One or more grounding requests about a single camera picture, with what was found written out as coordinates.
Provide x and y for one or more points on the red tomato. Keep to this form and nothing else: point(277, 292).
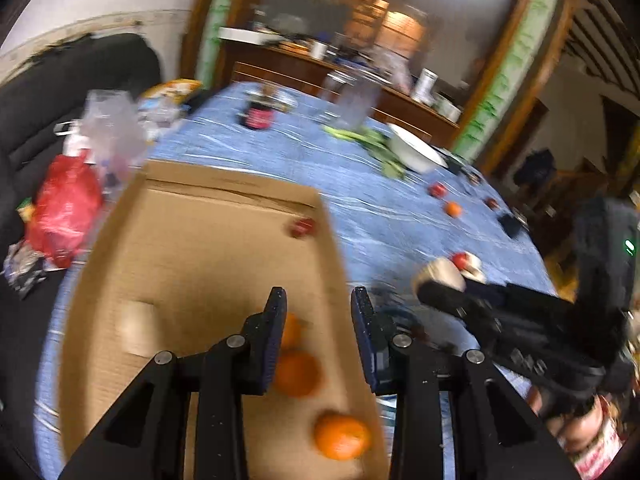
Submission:
point(461, 260)
point(438, 190)

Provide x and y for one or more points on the small orange tangerine far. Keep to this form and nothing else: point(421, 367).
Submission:
point(453, 209)

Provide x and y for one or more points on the wooden glass cabinet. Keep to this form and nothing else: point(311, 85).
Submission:
point(456, 69)

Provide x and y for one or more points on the green leafy vegetable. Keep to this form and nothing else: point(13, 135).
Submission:
point(377, 146)

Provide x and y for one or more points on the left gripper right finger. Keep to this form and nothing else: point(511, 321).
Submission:
point(496, 434)

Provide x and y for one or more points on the right hand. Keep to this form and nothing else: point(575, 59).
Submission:
point(576, 432)

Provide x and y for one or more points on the red plastic bag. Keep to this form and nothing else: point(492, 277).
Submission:
point(65, 208)

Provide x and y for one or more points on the black sofa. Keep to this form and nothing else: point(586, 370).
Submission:
point(51, 91)

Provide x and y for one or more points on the blue plaid tablecloth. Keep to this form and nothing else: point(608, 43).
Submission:
point(386, 227)

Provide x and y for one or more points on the white bowl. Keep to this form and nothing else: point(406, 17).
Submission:
point(413, 152)

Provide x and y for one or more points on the red date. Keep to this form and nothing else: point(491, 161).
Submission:
point(302, 227)
point(492, 203)

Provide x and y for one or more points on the white sugarcane chunk square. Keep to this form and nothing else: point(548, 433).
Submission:
point(473, 269)

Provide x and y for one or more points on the clear plastic pitcher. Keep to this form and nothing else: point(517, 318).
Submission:
point(348, 97)

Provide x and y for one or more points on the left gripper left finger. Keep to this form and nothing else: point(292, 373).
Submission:
point(143, 434)

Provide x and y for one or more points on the clear plastic bag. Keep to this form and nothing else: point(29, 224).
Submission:
point(116, 139)

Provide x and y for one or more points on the dark red ink bottle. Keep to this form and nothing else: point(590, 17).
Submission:
point(259, 110)

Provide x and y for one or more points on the brown cardboard tray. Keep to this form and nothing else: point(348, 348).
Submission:
point(185, 256)

